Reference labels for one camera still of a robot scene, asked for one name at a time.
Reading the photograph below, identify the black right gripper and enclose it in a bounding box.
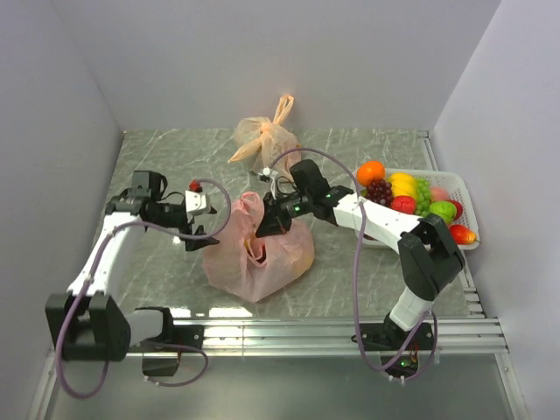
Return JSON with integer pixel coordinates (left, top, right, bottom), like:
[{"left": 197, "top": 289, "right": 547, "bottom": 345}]
[{"left": 256, "top": 189, "right": 313, "bottom": 239}]

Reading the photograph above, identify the pink plastic bag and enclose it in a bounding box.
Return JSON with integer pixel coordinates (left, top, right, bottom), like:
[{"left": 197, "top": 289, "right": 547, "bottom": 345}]
[{"left": 202, "top": 192, "right": 315, "bottom": 303}]

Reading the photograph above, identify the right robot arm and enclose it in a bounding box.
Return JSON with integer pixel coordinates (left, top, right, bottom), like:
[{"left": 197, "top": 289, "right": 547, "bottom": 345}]
[{"left": 256, "top": 159, "right": 465, "bottom": 350}]

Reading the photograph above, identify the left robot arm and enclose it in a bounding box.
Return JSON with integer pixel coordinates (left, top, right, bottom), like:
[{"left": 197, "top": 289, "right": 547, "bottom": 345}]
[{"left": 45, "top": 171, "right": 218, "bottom": 362}]

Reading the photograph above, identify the tied beige plastic bag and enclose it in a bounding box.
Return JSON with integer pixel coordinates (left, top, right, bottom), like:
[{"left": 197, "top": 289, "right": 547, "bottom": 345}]
[{"left": 228, "top": 94, "right": 301, "bottom": 179}]

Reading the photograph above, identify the orange fake orange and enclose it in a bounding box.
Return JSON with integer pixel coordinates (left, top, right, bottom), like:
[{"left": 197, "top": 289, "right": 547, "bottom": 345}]
[{"left": 356, "top": 160, "right": 386, "bottom": 187}]

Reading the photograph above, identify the red fake strawberry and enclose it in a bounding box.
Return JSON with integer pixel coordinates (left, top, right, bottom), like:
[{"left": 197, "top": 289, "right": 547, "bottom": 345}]
[{"left": 390, "top": 195, "right": 417, "bottom": 214}]

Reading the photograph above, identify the yellow fake banana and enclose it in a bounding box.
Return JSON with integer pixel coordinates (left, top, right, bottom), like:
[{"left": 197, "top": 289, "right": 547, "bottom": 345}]
[{"left": 388, "top": 172, "right": 417, "bottom": 200}]

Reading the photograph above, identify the pink fake peach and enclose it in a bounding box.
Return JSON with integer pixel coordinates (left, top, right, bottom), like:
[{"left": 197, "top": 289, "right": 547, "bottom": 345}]
[{"left": 430, "top": 186, "right": 451, "bottom": 202}]

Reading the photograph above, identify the green fake guava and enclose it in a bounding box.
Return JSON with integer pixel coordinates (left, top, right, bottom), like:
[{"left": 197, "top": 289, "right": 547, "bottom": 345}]
[{"left": 429, "top": 201, "right": 457, "bottom": 224}]

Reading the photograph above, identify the red yellow fake pear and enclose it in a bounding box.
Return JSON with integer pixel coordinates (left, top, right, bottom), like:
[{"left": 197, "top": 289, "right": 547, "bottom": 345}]
[{"left": 449, "top": 224, "right": 479, "bottom": 245}]

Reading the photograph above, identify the dark red grape bunch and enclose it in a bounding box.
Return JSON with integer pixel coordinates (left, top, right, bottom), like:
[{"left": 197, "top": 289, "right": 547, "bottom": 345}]
[{"left": 365, "top": 179, "right": 394, "bottom": 207}]

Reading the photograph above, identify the green grape bunch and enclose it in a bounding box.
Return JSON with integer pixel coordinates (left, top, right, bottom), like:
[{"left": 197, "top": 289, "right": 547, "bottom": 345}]
[{"left": 415, "top": 178, "right": 432, "bottom": 217}]

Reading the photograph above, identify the white plastic fruit basket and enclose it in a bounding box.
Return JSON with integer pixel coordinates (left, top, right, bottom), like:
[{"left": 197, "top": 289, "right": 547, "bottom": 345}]
[{"left": 360, "top": 168, "right": 480, "bottom": 250}]

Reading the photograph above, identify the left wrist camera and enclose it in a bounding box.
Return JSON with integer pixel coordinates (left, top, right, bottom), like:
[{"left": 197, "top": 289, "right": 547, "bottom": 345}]
[{"left": 184, "top": 179, "right": 212, "bottom": 216}]

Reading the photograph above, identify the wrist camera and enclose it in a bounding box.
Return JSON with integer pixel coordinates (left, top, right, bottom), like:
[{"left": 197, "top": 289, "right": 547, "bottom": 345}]
[
  {"left": 184, "top": 179, "right": 212, "bottom": 216},
  {"left": 257, "top": 167, "right": 278, "bottom": 199}
]

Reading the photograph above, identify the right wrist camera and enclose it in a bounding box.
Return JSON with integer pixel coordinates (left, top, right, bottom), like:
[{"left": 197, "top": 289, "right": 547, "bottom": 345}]
[{"left": 257, "top": 167, "right": 278, "bottom": 199}]

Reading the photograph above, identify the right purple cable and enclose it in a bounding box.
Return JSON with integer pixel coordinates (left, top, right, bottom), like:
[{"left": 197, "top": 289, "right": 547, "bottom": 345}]
[{"left": 266, "top": 147, "right": 438, "bottom": 382}]

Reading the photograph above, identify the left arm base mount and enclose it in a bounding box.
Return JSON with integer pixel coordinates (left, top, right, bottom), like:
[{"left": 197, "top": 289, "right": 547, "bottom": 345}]
[{"left": 139, "top": 325, "right": 205, "bottom": 380}]

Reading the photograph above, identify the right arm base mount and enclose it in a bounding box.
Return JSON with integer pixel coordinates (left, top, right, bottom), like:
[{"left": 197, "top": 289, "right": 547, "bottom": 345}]
[{"left": 351, "top": 318, "right": 438, "bottom": 383}]

